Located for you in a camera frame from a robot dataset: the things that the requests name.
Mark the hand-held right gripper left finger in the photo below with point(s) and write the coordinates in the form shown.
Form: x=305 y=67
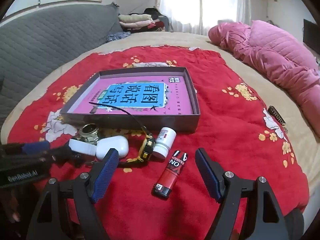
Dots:
x=107 y=175

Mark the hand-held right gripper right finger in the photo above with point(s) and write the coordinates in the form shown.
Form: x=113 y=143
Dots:
x=207 y=175

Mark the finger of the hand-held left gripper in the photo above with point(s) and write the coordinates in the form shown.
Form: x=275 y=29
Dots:
x=58 y=153
x=35 y=147

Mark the red lighter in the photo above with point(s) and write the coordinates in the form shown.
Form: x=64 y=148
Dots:
x=170 y=177

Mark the black and yellow wristwatch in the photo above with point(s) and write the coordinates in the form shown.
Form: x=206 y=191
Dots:
x=147 y=147

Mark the white pill bottle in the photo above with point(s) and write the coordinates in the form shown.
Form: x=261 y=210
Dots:
x=163 y=142

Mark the shallow brown cardboard box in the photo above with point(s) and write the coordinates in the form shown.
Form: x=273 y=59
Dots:
x=175 y=122

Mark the person's left hand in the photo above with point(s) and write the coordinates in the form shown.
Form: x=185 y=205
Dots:
x=15 y=216

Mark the white earbuds case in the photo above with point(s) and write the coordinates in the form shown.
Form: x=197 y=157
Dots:
x=112 y=145

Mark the red floral blanket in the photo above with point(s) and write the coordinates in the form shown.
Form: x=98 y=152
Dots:
x=225 y=130

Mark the pink and blue book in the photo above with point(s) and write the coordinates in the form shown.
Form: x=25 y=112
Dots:
x=140 y=97

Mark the dark patterned hair clip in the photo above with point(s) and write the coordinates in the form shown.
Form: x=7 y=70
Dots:
x=277 y=117

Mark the grey quilted headboard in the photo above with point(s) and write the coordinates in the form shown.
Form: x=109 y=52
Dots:
x=50 y=42

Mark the blue patterned cloth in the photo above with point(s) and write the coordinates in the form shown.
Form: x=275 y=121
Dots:
x=118 y=37

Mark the pink quilt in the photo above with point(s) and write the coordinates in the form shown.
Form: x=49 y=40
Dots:
x=275 y=55

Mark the beige bed sheet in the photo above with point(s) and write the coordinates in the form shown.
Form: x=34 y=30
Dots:
x=175 y=40

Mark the pink folded blanket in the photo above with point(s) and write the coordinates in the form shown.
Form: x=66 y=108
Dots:
x=136 y=25

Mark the dark red garment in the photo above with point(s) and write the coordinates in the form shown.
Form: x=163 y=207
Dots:
x=158 y=25

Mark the black garment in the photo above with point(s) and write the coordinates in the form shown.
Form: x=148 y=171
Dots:
x=151 y=12

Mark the white curtain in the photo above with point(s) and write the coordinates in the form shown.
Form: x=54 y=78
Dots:
x=200 y=5

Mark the black television screen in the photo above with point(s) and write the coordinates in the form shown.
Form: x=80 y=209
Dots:
x=310 y=35

